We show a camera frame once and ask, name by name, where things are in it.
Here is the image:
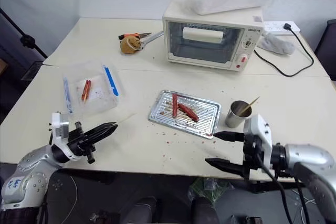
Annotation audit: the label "thin red sausage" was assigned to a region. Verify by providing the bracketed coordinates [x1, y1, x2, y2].
[172, 93, 179, 118]

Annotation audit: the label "clear plastic container blue latches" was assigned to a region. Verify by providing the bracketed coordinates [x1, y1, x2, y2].
[62, 62, 124, 116]

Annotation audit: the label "brown plush toy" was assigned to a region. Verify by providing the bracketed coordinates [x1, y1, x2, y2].
[120, 37, 141, 55]

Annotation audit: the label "thin wooden skewer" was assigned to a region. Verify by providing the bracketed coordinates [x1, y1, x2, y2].
[115, 113, 138, 126]
[240, 96, 261, 116]

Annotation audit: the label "orange handled pliers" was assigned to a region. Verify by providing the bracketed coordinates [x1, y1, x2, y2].
[118, 32, 153, 41]

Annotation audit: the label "black tripod stand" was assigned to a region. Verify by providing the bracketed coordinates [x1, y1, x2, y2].
[0, 7, 48, 60]

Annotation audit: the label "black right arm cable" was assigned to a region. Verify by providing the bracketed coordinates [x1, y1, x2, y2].
[257, 153, 311, 224]

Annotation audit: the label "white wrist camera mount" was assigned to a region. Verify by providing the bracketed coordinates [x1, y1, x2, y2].
[243, 113, 274, 175]
[50, 112, 71, 146]

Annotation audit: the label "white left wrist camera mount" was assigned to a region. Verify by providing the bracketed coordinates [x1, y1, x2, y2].
[50, 112, 71, 146]

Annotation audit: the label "green patterned bag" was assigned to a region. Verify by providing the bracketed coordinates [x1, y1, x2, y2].
[187, 177, 235, 204]

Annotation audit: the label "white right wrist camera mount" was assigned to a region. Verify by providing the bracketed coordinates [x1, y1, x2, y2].
[243, 113, 274, 175]

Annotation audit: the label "black power plug and cord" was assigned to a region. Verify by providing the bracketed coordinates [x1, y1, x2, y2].
[253, 23, 315, 78]

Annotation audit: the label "dark chair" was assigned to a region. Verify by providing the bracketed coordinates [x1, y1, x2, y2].
[313, 19, 336, 82]

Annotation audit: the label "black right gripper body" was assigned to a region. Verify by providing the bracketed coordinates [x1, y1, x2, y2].
[241, 133, 264, 182]

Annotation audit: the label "stainless steel cup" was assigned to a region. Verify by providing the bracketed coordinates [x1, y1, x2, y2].
[224, 100, 254, 129]

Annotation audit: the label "cream toaster oven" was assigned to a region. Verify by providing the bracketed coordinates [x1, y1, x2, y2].
[162, 0, 265, 72]

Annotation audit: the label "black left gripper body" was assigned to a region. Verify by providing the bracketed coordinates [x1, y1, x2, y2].
[66, 121, 97, 165]

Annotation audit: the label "grey cloth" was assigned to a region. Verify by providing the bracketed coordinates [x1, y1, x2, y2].
[257, 34, 296, 57]

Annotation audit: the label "dark rounded shape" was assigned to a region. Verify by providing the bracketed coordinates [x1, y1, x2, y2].
[190, 197, 220, 224]
[122, 197, 159, 224]

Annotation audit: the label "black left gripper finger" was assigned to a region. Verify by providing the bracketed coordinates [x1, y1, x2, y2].
[87, 126, 117, 145]
[86, 122, 118, 136]

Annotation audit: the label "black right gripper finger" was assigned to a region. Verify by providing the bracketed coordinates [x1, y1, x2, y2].
[213, 130, 245, 143]
[204, 157, 245, 177]

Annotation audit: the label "white power strip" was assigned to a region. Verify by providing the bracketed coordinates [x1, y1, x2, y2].
[262, 20, 301, 36]

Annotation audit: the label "red sausage piece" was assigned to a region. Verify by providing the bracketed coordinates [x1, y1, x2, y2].
[81, 79, 90, 102]
[85, 80, 93, 99]

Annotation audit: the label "silver ribbed baking tray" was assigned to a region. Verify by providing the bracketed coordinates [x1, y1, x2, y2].
[148, 89, 222, 140]

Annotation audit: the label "thick red sausage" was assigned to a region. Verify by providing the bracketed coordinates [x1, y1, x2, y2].
[177, 103, 198, 122]

